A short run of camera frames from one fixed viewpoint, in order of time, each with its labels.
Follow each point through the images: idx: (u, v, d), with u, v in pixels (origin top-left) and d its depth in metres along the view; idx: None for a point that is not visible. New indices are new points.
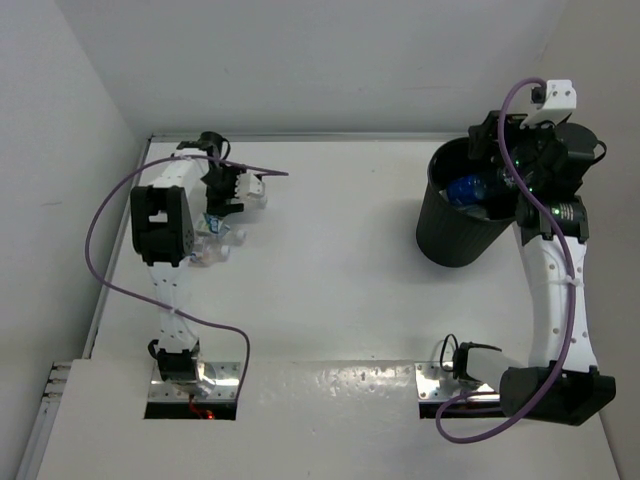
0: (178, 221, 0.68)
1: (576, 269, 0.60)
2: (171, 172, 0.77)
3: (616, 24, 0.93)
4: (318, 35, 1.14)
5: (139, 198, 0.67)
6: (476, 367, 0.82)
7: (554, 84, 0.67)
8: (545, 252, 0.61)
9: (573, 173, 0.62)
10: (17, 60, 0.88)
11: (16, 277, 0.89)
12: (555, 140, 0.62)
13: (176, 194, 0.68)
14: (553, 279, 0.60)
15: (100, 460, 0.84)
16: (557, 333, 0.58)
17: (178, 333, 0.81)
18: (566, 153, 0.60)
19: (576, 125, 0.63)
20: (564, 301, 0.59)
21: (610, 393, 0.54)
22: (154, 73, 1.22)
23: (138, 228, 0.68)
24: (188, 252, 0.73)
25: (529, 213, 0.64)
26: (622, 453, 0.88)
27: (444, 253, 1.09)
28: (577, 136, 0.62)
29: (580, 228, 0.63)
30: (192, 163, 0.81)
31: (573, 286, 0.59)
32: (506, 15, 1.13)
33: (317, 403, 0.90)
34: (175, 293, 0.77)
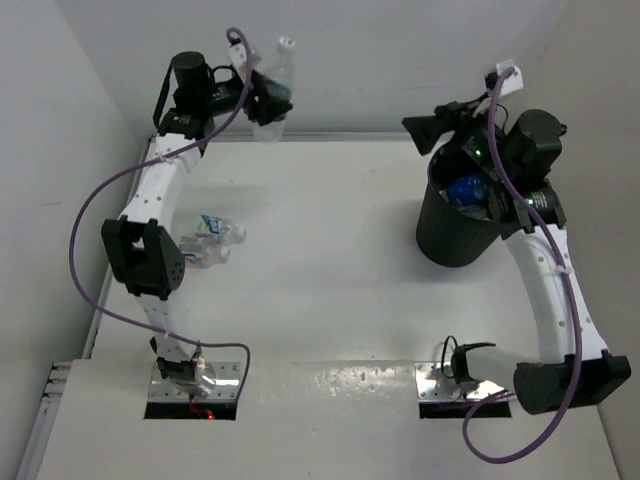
0: (160, 260, 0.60)
1: (564, 258, 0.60)
2: (148, 192, 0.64)
3: (615, 23, 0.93)
4: (317, 35, 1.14)
5: (112, 236, 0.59)
6: (480, 371, 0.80)
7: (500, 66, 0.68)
8: (531, 246, 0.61)
9: (542, 164, 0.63)
10: (17, 60, 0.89)
11: (16, 278, 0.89)
12: (521, 135, 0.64)
13: (154, 233, 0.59)
14: (545, 272, 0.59)
15: (100, 461, 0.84)
16: (564, 326, 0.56)
17: (174, 347, 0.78)
18: (534, 145, 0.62)
19: (536, 117, 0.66)
20: (562, 292, 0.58)
21: (626, 372, 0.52)
22: (155, 74, 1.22)
23: (118, 267, 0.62)
24: (177, 284, 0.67)
25: (505, 208, 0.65)
26: (622, 454, 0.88)
27: (443, 253, 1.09)
28: (541, 129, 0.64)
29: (556, 214, 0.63)
30: (174, 169, 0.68)
31: (567, 275, 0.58)
32: (506, 15, 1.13)
33: (316, 403, 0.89)
34: (169, 319, 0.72)
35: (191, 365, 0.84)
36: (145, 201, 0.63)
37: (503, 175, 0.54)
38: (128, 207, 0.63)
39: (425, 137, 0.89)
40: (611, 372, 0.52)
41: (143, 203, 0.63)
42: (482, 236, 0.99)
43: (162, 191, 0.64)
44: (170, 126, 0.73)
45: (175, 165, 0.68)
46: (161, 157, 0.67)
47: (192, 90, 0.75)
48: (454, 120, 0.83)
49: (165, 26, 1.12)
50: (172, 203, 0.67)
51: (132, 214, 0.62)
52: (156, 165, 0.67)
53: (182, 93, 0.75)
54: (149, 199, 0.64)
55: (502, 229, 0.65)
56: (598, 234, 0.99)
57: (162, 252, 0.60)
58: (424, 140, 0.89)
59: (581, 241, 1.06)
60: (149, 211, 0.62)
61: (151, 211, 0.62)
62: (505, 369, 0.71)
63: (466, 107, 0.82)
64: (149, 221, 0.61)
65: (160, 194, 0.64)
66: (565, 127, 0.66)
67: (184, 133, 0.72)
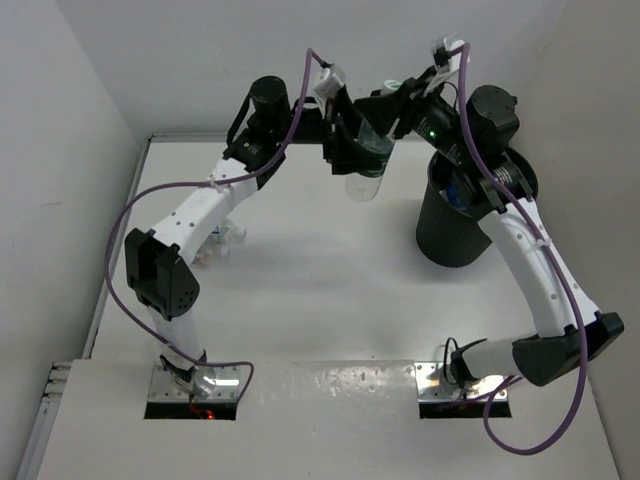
0: (167, 287, 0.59)
1: (540, 229, 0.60)
2: (183, 213, 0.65)
3: (614, 23, 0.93)
4: (317, 33, 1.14)
5: (134, 248, 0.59)
6: (479, 369, 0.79)
7: (444, 41, 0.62)
8: (508, 225, 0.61)
9: (502, 141, 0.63)
10: (18, 60, 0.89)
11: (16, 277, 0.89)
12: (477, 115, 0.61)
13: (170, 259, 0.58)
14: (527, 248, 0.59)
15: (100, 460, 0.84)
16: (555, 297, 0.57)
17: (175, 356, 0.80)
18: (492, 126, 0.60)
19: (488, 95, 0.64)
20: (546, 264, 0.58)
21: (619, 328, 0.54)
22: (156, 74, 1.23)
23: (133, 277, 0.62)
24: (182, 310, 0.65)
25: (473, 191, 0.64)
26: (623, 455, 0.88)
27: (442, 252, 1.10)
28: (497, 106, 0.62)
29: (521, 187, 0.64)
30: (222, 198, 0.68)
31: (547, 246, 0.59)
32: (505, 14, 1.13)
33: (316, 403, 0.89)
34: (172, 333, 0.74)
35: (188, 373, 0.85)
36: (177, 222, 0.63)
37: (476, 155, 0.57)
38: (161, 222, 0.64)
39: (384, 119, 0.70)
40: (608, 331, 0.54)
41: (174, 224, 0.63)
42: (480, 235, 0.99)
43: (197, 217, 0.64)
44: (237, 150, 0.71)
45: (223, 194, 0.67)
46: (212, 183, 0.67)
47: (266, 122, 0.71)
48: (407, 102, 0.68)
49: (166, 26, 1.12)
50: (204, 229, 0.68)
51: (161, 230, 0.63)
52: (207, 189, 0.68)
53: (256, 121, 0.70)
54: (183, 222, 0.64)
55: (473, 211, 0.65)
56: (598, 235, 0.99)
57: (172, 280, 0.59)
58: (381, 121, 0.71)
59: (581, 240, 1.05)
60: (177, 233, 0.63)
61: (178, 234, 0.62)
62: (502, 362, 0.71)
63: (421, 83, 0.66)
64: (171, 246, 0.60)
65: (194, 220, 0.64)
66: (516, 99, 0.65)
67: (245, 162, 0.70)
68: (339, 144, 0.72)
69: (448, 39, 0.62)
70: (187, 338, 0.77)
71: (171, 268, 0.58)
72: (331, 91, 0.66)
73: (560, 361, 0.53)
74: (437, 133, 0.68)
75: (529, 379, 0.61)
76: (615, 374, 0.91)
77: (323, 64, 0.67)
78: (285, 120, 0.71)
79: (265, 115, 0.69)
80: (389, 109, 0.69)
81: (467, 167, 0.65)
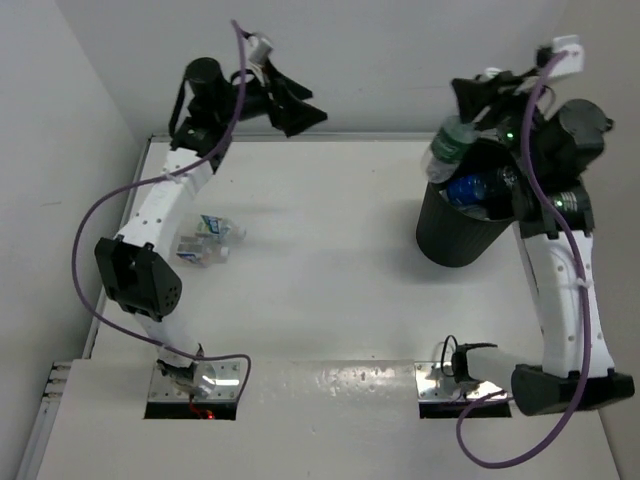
0: (152, 288, 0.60)
1: (586, 269, 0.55)
2: (147, 211, 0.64)
3: (616, 23, 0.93)
4: (317, 33, 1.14)
5: (106, 257, 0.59)
6: (479, 370, 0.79)
7: (560, 42, 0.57)
8: (552, 253, 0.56)
9: (578, 163, 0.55)
10: (17, 61, 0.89)
11: (16, 278, 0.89)
12: (560, 128, 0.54)
13: (147, 259, 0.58)
14: (563, 283, 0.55)
15: (100, 461, 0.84)
16: (572, 341, 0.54)
17: (173, 355, 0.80)
18: (572, 143, 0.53)
19: (586, 108, 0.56)
20: (577, 305, 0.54)
21: (628, 392, 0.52)
22: (156, 73, 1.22)
23: (111, 286, 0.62)
24: (169, 309, 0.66)
25: (530, 207, 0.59)
26: (623, 456, 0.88)
27: (442, 252, 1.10)
28: (585, 125, 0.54)
29: (585, 219, 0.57)
30: (180, 189, 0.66)
31: (585, 289, 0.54)
32: (506, 15, 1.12)
33: (316, 403, 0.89)
34: (165, 334, 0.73)
35: (188, 373, 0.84)
36: (143, 222, 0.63)
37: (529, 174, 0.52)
38: (127, 225, 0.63)
39: (470, 104, 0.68)
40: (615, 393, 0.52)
41: (141, 224, 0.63)
42: (481, 236, 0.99)
43: (163, 213, 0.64)
44: (184, 139, 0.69)
45: (180, 186, 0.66)
46: (167, 176, 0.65)
47: (208, 104, 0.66)
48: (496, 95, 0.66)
49: (166, 25, 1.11)
50: (173, 223, 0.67)
51: (129, 233, 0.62)
52: (163, 183, 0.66)
53: (196, 107, 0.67)
54: (149, 220, 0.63)
55: (524, 226, 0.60)
56: (598, 235, 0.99)
57: (155, 279, 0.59)
58: (466, 107, 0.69)
59: None
60: (148, 233, 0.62)
61: (149, 233, 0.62)
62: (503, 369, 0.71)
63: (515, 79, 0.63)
64: (144, 246, 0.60)
65: (161, 216, 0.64)
66: (612, 122, 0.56)
67: (196, 148, 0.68)
68: (288, 104, 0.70)
69: (561, 39, 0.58)
70: (180, 337, 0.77)
71: (150, 268, 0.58)
72: (266, 56, 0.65)
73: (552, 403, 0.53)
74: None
75: (518, 400, 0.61)
76: None
77: (247, 34, 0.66)
78: (228, 99, 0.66)
79: (203, 98, 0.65)
80: (478, 96, 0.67)
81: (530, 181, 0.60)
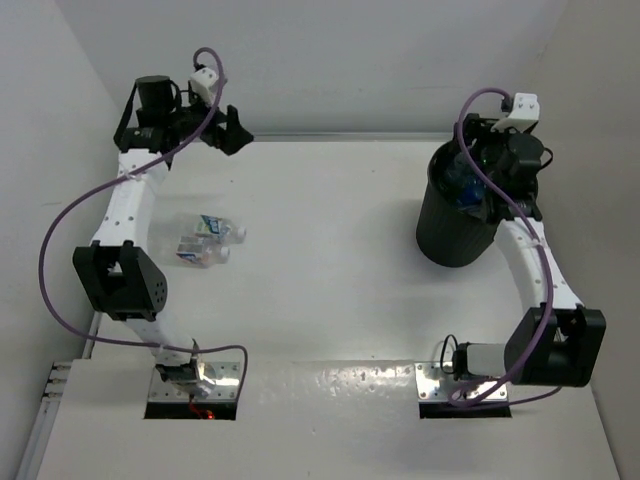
0: (140, 283, 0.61)
1: (540, 232, 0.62)
2: (117, 212, 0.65)
3: (614, 24, 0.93)
4: (316, 34, 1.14)
5: (85, 262, 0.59)
6: (480, 369, 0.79)
7: (521, 96, 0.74)
8: (510, 228, 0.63)
9: (526, 178, 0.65)
10: (17, 61, 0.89)
11: (16, 278, 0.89)
12: (508, 151, 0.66)
13: (132, 255, 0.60)
14: (524, 246, 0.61)
15: (100, 460, 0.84)
16: (540, 282, 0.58)
17: (171, 355, 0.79)
18: (516, 161, 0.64)
19: (529, 136, 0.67)
20: (539, 258, 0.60)
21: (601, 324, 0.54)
22: (156, 73, 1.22)
23: (97, 294, 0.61)
24: (160, 306, 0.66)
25: (491, 211, 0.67)
26: (622, 454, 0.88)
27: (441, 252, 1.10)
28: (525, 146, 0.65)
29: (534, 212, 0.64)
30: (143, 186, 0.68)
31: (543, 247, 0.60)
32: (505, 15, 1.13)
33: (317, 403, 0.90)
34: (161, 334, 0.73)
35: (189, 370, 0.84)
36: (116, 223, 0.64)
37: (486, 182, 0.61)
38: (100, 230, 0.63)
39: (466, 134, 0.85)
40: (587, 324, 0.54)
41: (114, 226, 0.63)
42: (480, 235, 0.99)
43: (134, 211, 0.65)
44: (132, 140, 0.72)
45: (142, 182, 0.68)
46: (128, 175, 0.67)
47: (157, 106, 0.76)
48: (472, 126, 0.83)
49: (165, 25, 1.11)
50: (145, 219, 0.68)
51: (105, 238, 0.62)
52: (124, 184, 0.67)
53: (147, 109, 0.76)
54: (121, 221, 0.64)
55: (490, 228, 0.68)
56: (599, 233, 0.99)
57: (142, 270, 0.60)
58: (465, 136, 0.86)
59: (581, 240, 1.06)
60: (123, 232, 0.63)
61: (124, 232, 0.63)
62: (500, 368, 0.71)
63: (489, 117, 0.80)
64: (126, 243, 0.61)
65: (132, 214, 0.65)
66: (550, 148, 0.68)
67: (147, 146, 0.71)
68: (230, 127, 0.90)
69: (521, 96, 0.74)
70: (178, 335, 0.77)
71: (136, 261, 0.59)
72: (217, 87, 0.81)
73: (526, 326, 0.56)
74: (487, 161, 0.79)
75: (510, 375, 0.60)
76: (614, 373, 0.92)
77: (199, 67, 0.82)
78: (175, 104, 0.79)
79: (153, 99, 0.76)
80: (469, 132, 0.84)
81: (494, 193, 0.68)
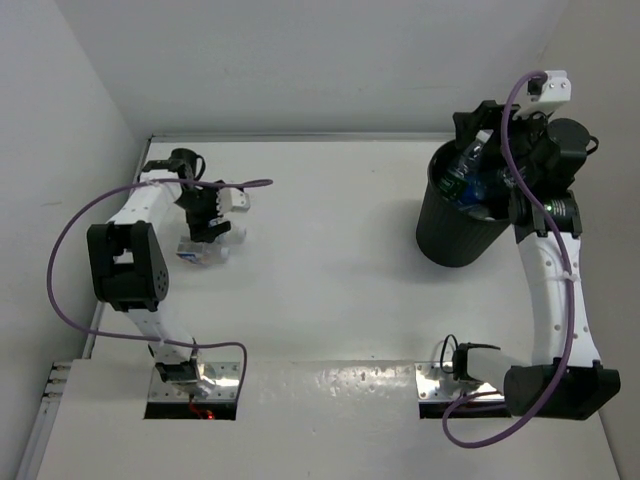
0: (146, 262, 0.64)
1: (572, 264, 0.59)
2: (136, 203, 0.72)
3: (616, 24, 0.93)
4: (316, 33, 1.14)
5: (98, 236, 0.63)
6: (479, 369, 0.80)
7: (551, 75, 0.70)
8: (541, 249, 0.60)
9: (565, 172, 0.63)
10: (16, 61, 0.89)
11: (16, 278, 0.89)
12: (548, 138, 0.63)
13: (142, 228, 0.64)
14: (551, 276, 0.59)
15: (100, 461, 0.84)
16: (558, 330, 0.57)
17: (171, 352, 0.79)
18: (557, 150, 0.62)
19: (568, 121, 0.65)
20: (564, 298, 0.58)
21: (613, 386, 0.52)
22: (156, 73, 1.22)
23: (101, 273, 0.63)
24: (162, 295, 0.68)
25: (522, 212, 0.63)
26: (622, 456, 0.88)
27: (442, 253, 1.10)
28: (569, 137, 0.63)
29: (573, 223, 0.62)
30: (160, 190, 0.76)
31: (571, 282, 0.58)
32: (506, 15, 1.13)
33: (317, 403, 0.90)
34: (161, 329, 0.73)
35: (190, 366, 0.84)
36: (132, 210, 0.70)
37: (516, 175, 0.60)
38: (117, 214, 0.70)
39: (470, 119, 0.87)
40: (598, 381, 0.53)
41: (130, 212, 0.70)
42: (481, 236, 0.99)
43: (149, 203, 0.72)
44: (156, 164, 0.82)
45: (159, 189, 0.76)
46: (149, 181, 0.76)
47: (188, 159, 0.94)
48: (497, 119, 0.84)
49: (165, 25, 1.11)
50: (156, 217, 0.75)
51: (120, 219, 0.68)
52: (142, 188, 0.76)
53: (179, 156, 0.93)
54: (136, 209, 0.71)
55: (517, 230, 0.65)
56: (599, 234, 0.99)
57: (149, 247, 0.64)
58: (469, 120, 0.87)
59: (582, 241, 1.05)
60: (137, 216, 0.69)
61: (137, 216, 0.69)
62: (500, 370, 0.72)
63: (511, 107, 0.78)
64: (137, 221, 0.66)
65: (148, 205, 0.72)
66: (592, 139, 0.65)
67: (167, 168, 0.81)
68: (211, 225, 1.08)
69: (552, 76, 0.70)
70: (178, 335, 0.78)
71: (145, 235, 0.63)
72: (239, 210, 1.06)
73: (539, 385, 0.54)
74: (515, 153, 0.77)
75: (508, 401, 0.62)
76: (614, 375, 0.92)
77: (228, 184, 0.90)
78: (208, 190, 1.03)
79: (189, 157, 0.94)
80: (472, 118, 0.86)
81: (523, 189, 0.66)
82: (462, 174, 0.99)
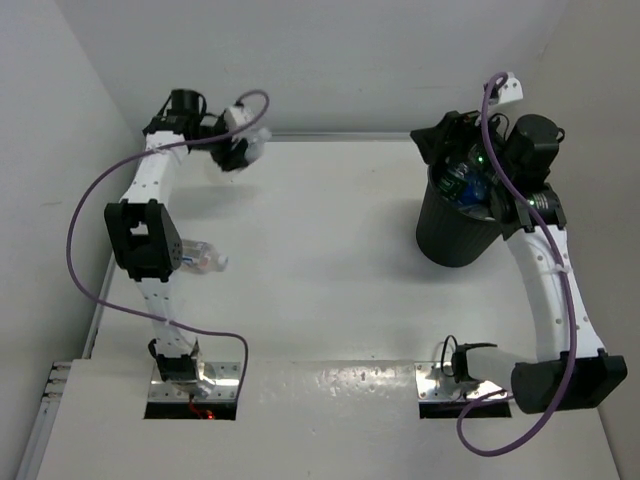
0: (163, 240, 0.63)
1: (563, 256, 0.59)
2: (146, 179, 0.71)
3: (616, 22, 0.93)
4: (316, 33, 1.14)
5: (116, 215, 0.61)
6: (481, 369, 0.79)
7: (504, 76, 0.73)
8: (530, 244, 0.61)
9: (541, 165, 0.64)
10: (16, 60, 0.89)
11: (16, 277, 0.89)
12: (519, 134, 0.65)
13: (155, 208, 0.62)
14: (545, 271, 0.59)
15: (99, 461, 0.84)
16: (561, 323, 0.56)
17: (174, 341, 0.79)
18: (531, 146, 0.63)
19: (538, 118, 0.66)
20: (560, 290, 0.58)
21: (621, 374, 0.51)
22: (156, 73, 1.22)
23: (121, 249, 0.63)
24: (176, 266, 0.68)
25: (506, 209, 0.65)
26: (622, 455, 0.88)
27: (443, 254, 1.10)
28: (541, 131, 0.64)
29: (557, 215, 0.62)
30: (168, 158, 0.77)
31: (565, 274, 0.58)
32: (505, 15, 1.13)
33: (316, 403, 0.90)
34: (169, 305, 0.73)
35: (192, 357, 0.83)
36: (143, 185, 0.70)
37: (498, 173, 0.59)
38: (129, 191, 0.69)
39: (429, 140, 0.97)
40: (606, 373, 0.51)
41: (142, 188, 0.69)
42: (482, 236, 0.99)
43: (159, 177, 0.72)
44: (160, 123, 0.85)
45: (167, 157, 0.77)
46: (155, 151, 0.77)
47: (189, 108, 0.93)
48: (458, 126, 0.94)
49: (166, 25, 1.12)
50: (167, 188, 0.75)
51: (133, 197, 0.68)
52: (151, 156, 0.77)
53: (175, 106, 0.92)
54: (147, 184, 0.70)
55: (503, 227, 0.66)
56: (598, 234, 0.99)
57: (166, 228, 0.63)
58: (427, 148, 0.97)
59: (582, 240, 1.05)
60: (149, 193, 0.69)
61: (151, 191, 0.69)
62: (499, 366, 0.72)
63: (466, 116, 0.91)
64: (150, 200, 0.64)
65: (157, 180, 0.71)
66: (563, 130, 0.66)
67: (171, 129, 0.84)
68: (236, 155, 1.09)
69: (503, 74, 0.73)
70: (176, 336, 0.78)
71: (160, 217, 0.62)
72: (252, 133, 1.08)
73: (549, 384, 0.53)
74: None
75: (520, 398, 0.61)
76: None
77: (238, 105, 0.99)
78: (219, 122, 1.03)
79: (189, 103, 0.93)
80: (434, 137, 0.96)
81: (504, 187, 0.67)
82: (462, 174, 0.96)
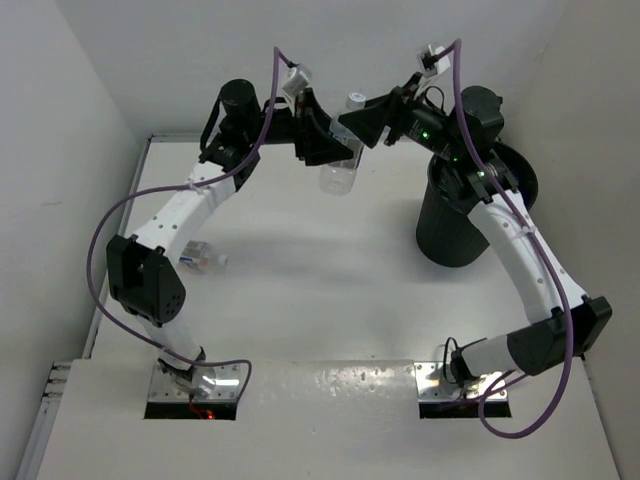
0: (155, 293, 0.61)
1: (526, 218, 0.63)
2: (166, 218, 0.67)
3: (616, 22, 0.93)
4: (316, 34, 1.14)
5: (117, 253, 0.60)
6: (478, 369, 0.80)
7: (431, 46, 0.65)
8: (493, 214, 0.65)
9: (488, 138, 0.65)
10: (16, 59, 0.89)
11: (16, 277, 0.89)
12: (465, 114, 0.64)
13: (156, 261, 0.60)
14: (513, 235, 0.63)
15: (99, 461, 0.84)
16: (542, 281, 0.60)
17: (172, 359, 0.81)
18: (479, 124, 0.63)
19: (476, 91, 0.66)
20: (532, 251, 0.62)
21: (608, 311, 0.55)
22: (156, 73, 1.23)
23: (115, 284, 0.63)
24: (168, 317, 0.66)
25: (462, 186, 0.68)
26: (623, 455, 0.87)
27: (442, 253, 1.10)
28: (483, 105, 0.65)
29: (507, 181, 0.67)
30: (201, 199, 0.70)
31: (533, 234, 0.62)
32: (505, 15, 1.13)
33: (316, 402, 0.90)
34: (164, 336, 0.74)
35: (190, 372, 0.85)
36: (159, 226, 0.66)
37: (470, 146, 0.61)
38: (142, 227, 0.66)
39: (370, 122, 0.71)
40: (596, 315, 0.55)
41: (157, 228, 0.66)
42: (481, 236, 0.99)
43: (179, 220, 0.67)
44: (212, 154, 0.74)
45: (201, 196, 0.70)
46: (191, 185, 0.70)
47: (238, 123, 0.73)
48: (399, 106, 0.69)
49: (166, 25, 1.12)
50: (187, 231, 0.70)
51: (144, 235, 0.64)
52: (185, 191, 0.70)
53: (228, 125, 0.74)
54: (165, 225, 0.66)
55: (463, 204, 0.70)
56: (598, 235, 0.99)
57: (160, 282, 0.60)
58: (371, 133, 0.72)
59: (582, 240, 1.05)
60: (161, 236, 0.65)
61: (162, 237, 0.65)
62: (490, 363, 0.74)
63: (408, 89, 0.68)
64: (156, 249, 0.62)
65: (177, 222, 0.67)
66: (502, 98, 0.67)
67: (222, 164, 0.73)
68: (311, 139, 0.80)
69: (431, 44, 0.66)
70: (180, 341, 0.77)
71: (157, 271, 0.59)
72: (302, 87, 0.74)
73: (549, 343, 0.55)
74: (430, 133, 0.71)
75: (523, 368, 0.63)
76: (617, 375, 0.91)
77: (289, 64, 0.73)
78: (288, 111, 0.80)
79: (237, 118, 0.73)
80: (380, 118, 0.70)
81: (457, 163, 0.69)
82: None
